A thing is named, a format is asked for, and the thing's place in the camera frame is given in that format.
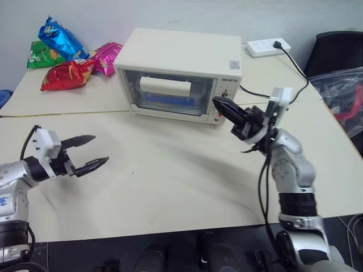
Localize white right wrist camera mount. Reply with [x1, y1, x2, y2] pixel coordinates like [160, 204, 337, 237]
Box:
[243, 87, 293, 144]

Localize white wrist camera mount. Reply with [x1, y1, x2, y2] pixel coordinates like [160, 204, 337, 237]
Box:
[31, 129, 62, 179]
[243, 87, 293, 144]

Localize black oven power cable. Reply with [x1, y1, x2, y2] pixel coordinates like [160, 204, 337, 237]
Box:
[239, 41, 310, 103]

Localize thin white cables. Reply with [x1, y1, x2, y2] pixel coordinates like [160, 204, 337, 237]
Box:
[339, 214, 363, 257]

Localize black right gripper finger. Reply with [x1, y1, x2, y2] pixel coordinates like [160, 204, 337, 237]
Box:
[213, 96, 247, 117]
[213, 99, 243, 125]

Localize blue object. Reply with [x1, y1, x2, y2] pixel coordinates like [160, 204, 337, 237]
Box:
[0, 89, 14, 110]

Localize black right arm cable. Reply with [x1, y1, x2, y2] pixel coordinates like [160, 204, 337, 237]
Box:
[256, 135, 284, 256]

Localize clear plastic bag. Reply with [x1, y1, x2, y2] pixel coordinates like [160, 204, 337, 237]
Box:
[308, 66, 363, 159]

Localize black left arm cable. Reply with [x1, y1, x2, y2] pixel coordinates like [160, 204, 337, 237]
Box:
[19, 124, 40, 161]

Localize red chip bag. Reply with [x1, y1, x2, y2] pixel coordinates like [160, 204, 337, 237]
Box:
[40, 58, 96, 92]

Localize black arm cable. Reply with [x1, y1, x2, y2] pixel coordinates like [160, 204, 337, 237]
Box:
[256, 135, 284, 256]
[19, 124, 40, 161]

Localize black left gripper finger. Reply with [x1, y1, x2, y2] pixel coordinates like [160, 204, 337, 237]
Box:
[60, 135, 96, 150]
[75, 156, 109, 178]

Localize glass oven door white handle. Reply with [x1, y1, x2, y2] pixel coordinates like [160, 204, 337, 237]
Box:
[120, 67, 218, 117]

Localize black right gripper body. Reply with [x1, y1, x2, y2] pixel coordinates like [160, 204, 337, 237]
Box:
[230, 105, 271, 142]

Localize pink chip bag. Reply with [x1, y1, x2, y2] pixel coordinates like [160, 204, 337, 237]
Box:
[90, 41, 124, 78]

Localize black mesh chair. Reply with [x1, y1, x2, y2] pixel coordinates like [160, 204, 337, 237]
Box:
[304, 29, 363, 78]

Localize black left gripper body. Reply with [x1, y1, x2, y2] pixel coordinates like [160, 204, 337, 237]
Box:
[50, 150, 78, 178]

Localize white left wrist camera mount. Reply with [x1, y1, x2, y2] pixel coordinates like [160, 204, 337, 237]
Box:
[31, 129, 62, 179]

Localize clear food container blue lid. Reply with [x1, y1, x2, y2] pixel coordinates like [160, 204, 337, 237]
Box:
[141, 84, 207, 112]

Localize blue chip bag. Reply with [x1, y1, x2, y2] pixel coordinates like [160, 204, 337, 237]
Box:
[37, 15, 90, 62]

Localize cream toaster oven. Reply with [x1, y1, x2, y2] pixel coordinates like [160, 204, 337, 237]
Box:
[113, 27, 243, 126]

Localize green chip bag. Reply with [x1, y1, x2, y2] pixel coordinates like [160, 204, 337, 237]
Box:
[27, 40, 67, 70]

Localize white power strip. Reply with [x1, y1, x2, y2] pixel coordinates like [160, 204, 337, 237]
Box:
[244, 37, 293, 59]

